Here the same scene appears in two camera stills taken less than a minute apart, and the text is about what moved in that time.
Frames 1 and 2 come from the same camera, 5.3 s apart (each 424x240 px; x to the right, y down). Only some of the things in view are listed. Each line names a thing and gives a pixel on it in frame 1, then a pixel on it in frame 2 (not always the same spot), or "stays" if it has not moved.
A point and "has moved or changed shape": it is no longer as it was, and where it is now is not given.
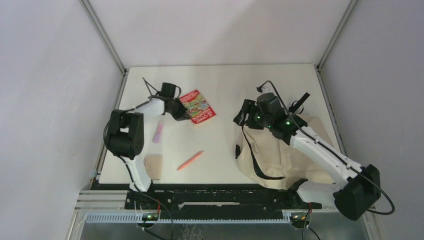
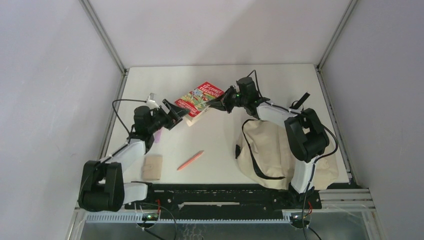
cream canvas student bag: x=268 y=161 stays
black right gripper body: x=254 y=119 to x=240 y=100
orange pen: x=193 y=158 stays
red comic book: x=199 y=109 has moved or changed shape
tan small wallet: x=153 y=165 stays
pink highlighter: x=158 y=132 stays
